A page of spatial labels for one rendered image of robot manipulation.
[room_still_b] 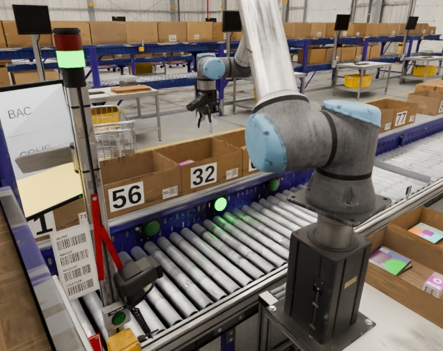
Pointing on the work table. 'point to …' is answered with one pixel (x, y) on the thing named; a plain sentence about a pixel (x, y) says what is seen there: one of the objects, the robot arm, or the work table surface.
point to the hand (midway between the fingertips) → (203, 129)
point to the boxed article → (436, 285)
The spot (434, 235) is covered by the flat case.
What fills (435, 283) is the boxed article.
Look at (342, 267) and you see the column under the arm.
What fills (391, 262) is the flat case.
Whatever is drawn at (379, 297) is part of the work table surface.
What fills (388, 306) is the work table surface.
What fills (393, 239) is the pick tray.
